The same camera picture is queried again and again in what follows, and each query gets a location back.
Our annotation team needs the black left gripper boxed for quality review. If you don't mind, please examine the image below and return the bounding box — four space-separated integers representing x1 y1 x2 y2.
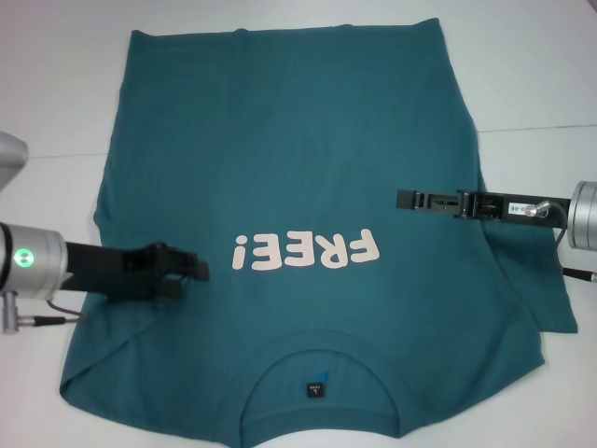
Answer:
63 240 211 303

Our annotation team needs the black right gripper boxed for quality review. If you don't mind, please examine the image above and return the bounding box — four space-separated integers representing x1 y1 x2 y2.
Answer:
395 188 574 231

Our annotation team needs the teal t-shirt with FREE print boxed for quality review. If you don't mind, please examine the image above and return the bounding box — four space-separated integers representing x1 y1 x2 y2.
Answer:
58 17 581 442

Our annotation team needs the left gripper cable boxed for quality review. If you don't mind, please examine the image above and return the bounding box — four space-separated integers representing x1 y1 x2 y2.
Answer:
17 301 90 327

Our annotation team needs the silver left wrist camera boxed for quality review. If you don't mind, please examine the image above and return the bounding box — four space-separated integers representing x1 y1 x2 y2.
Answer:
0 131 30 225

